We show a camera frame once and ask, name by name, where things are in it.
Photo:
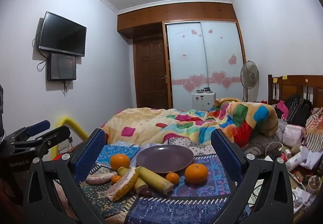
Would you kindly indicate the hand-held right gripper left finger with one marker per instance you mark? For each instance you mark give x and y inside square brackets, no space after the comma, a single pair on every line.
[89,153]

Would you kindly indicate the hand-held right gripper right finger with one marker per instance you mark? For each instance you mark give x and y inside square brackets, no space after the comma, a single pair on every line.
[225,153]

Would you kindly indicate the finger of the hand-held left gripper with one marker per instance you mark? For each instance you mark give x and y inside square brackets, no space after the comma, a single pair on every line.
[37,127]
[58,134]

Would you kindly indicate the pink pomelo slice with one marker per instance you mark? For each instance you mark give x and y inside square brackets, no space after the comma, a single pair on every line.
[101,178]

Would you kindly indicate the large orange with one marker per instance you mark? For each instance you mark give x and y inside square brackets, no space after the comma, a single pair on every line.
[195,173]
[120,161]

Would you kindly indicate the small orange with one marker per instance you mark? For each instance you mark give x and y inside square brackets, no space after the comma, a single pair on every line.
[172,177]
[116,178]

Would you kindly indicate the pomelo slice with yellow peel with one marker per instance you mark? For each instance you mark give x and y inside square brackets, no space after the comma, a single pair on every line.
[122,186]

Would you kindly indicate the purple plate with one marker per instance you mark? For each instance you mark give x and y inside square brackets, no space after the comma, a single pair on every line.
[164,157]

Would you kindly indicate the thick sugarcane piece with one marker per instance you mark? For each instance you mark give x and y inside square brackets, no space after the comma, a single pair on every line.
[154,178]

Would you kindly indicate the blue patterned bedspread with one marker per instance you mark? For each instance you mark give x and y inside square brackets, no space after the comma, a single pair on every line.
[196,193]

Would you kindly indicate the white cabinet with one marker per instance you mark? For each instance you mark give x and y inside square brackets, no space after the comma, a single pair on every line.
[201,100]

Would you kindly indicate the cluster of small jars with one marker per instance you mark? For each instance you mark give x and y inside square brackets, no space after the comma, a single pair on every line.
[204,90]

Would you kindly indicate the dark round fruit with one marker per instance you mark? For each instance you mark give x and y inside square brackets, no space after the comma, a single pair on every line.
[145,192]

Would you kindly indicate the colourful patchwork blanket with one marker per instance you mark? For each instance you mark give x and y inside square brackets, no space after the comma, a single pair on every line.
[151,123]

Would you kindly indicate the pink bag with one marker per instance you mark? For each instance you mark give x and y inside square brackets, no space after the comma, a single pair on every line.
[292,133]

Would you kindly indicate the pink garment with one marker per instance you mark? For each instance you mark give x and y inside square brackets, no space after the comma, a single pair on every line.
[282,109]

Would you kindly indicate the standing fan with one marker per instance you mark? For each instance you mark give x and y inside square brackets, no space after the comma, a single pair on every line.
[249,72]

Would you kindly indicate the black backpack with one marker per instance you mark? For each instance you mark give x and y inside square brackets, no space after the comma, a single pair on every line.
[300,110]

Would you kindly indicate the striped cloth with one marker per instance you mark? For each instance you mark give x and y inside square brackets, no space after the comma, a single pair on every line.
[314,135]

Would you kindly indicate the round jar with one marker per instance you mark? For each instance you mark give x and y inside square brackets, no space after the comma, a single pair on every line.
[314,183]

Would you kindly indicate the wooden headboard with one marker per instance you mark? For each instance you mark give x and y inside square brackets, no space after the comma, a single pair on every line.
[290,85]

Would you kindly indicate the sliding wardrobe with heart stickers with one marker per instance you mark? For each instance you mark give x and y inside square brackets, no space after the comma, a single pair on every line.
[214,57]

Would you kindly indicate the brown wooden door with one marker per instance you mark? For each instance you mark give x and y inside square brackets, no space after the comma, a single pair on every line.
[150,75]

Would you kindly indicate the wooden overhead cabinets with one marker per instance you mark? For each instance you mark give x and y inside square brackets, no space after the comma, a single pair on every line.
[176,12]

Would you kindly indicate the yellow foam rail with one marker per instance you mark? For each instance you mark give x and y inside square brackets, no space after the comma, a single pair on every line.
[65,120]

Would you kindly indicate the small wall monitor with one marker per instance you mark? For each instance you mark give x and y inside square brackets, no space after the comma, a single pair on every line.
[61,66]

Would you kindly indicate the wall television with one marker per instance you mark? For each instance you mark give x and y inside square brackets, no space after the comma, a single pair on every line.
[63,34]

